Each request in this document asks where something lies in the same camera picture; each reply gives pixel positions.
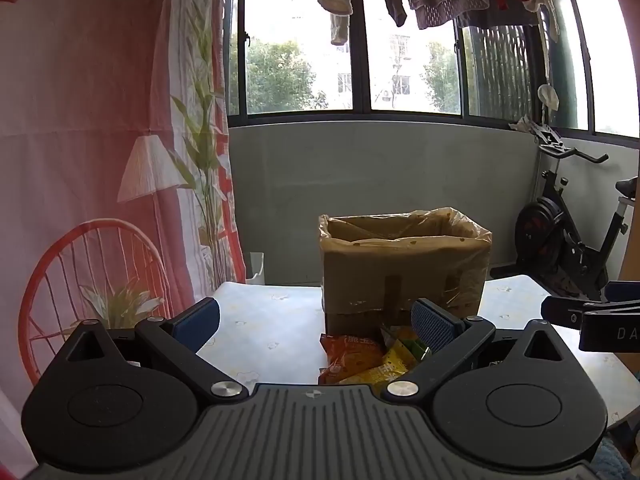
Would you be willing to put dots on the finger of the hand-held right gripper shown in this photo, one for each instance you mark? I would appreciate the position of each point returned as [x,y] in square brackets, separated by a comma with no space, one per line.
[570,312]
[624,292]

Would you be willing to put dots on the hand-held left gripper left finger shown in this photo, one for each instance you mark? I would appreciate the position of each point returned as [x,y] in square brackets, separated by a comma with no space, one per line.
[196,324]

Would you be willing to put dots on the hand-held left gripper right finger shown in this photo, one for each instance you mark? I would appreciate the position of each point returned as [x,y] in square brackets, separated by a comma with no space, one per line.
[434,327]

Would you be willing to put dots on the green snack packet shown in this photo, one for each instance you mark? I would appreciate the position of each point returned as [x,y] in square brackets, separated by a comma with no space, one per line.
[412,347]

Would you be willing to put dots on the brown cardboard box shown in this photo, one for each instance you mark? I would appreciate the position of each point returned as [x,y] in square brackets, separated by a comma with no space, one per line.
[400,280]

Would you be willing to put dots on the orange snack packet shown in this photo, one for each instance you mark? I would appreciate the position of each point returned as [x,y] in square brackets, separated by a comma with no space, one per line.
[345,355]

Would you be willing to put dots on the yellow snack packet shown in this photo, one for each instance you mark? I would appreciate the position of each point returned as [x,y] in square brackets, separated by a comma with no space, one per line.
[385,372]

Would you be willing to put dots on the black exercise bike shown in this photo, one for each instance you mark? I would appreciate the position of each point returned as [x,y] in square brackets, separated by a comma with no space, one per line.
[545,235]

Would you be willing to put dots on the blue fuzzy cloth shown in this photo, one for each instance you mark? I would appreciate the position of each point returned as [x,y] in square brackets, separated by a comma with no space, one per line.
[620,460]

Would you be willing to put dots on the white cloth on windowsill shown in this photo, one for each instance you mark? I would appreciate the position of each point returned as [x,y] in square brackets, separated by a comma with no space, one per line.
[525,124]

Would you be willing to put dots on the small white hanging object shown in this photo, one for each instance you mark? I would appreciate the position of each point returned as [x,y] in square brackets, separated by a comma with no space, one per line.
[548,96]

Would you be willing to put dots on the pink printed curtain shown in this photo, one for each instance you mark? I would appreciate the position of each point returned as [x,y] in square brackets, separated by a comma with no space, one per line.
[75,110]

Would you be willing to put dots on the dark patterned mesh screen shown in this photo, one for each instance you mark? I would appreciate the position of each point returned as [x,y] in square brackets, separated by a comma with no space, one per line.
[500,70]

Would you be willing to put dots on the black framed window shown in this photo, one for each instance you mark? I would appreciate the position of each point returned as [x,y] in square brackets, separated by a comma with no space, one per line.
[295,50]

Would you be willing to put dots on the grey hanging sock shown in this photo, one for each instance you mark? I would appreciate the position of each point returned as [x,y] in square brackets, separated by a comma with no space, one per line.
[340,29]

